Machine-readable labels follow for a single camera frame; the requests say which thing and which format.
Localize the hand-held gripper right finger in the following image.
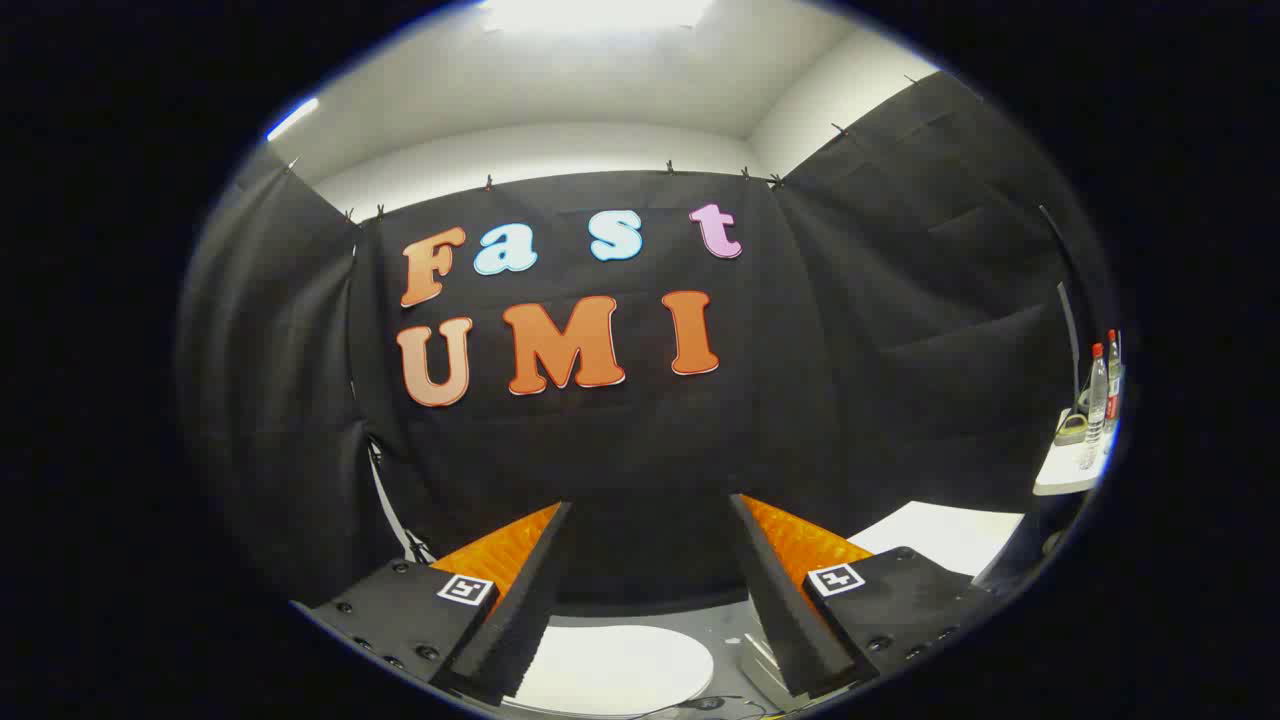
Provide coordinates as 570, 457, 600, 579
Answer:
729, 493, 997, 700

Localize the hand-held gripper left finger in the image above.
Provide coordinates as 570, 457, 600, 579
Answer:
290, 502, 574, 708

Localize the backdrop stand pole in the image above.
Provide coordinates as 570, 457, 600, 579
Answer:
368, 440, 433, 563

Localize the black backdrop cloth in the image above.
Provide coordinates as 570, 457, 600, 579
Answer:
175, 70, 1111, 616

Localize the white side table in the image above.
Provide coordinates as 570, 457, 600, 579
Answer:
1033, 405, 1113, 497

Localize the clear red-capped water bottle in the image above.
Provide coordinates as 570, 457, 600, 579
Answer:
1104, 329, 1123, 433
1080, 343, 1109, 471

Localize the thin metal pole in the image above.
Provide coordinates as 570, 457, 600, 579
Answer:
1038, 205, 1083, 401

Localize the row of cloth clips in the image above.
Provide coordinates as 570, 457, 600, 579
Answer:
285, 72, 919, 223

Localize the ceiling light strip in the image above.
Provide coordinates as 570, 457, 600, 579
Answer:
266, 97, 321, 142

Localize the ceiling light panel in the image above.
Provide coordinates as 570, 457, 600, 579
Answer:
478, 0, 716, 31

